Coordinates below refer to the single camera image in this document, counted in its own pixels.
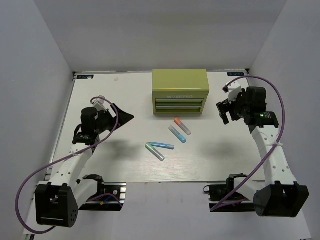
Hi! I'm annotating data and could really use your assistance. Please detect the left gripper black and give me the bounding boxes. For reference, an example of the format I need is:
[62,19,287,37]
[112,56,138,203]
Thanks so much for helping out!
[94,103,134,135]

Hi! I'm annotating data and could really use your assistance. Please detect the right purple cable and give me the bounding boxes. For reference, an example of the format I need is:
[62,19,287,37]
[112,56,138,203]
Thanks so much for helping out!
[210,76,286,212]

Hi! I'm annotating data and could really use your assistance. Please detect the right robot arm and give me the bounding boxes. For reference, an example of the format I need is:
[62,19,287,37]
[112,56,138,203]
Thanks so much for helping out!
[211,85,309,218]

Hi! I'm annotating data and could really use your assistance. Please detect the green metal tool chest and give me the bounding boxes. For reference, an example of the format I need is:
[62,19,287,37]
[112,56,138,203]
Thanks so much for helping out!
[152,69,210,115]

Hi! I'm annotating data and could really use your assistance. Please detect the blue table label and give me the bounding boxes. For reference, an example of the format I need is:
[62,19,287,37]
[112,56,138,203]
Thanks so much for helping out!
[76,75,94,80]
[227,72,245,78]

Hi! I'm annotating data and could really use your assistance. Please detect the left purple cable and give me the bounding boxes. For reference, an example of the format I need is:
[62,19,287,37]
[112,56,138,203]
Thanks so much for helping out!
[15,97,120,235]

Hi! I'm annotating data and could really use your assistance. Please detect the blue utility knife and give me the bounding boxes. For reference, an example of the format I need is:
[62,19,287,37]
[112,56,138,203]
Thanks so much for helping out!
[149,142,175,150]

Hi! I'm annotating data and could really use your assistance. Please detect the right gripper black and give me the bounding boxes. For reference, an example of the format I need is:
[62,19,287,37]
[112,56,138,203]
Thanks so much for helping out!
[216,88,251,125]

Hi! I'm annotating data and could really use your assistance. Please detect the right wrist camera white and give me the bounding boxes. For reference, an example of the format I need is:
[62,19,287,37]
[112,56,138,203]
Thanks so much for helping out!
[222,81,242,104]

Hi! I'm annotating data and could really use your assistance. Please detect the right blue table label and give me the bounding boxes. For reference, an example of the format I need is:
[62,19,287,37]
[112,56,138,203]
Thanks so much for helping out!
[227,72,245,78]

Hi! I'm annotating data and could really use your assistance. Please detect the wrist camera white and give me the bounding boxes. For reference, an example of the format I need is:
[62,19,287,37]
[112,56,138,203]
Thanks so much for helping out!
[222,81,242,104]
[90,95,108,111]

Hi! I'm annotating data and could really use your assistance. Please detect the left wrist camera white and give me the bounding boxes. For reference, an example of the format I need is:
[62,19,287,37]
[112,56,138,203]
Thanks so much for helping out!
[90,95,108,111]

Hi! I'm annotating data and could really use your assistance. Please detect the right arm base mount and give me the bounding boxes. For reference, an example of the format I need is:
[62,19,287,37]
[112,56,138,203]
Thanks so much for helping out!
[203,173,255,213]

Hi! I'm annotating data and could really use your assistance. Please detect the green capped lead tube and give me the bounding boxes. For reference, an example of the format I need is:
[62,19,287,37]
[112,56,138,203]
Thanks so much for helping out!
[145,142,165,161]

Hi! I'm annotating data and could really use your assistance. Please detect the left blue table label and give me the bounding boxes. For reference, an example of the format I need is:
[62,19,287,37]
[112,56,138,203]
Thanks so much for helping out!
[76,75,94,80]

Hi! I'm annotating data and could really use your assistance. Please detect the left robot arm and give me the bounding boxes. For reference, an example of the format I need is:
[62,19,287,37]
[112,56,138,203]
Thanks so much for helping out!
[35,102,134,228]

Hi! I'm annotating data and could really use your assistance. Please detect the purple cable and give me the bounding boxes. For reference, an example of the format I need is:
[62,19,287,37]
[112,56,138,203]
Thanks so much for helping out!
[210,76,286,212]
[15,97,120,235]

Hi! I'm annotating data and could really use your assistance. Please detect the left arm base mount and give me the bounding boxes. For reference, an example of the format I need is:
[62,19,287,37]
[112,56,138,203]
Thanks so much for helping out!
[79,174,127,212]

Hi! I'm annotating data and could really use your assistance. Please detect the blue capped lead tube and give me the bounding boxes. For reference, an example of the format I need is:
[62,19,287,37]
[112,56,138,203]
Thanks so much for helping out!
[168,125,187,144]

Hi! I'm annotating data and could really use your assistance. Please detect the orange capped lead tube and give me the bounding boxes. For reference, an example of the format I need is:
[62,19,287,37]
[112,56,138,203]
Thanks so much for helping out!
[174,117,191,136]

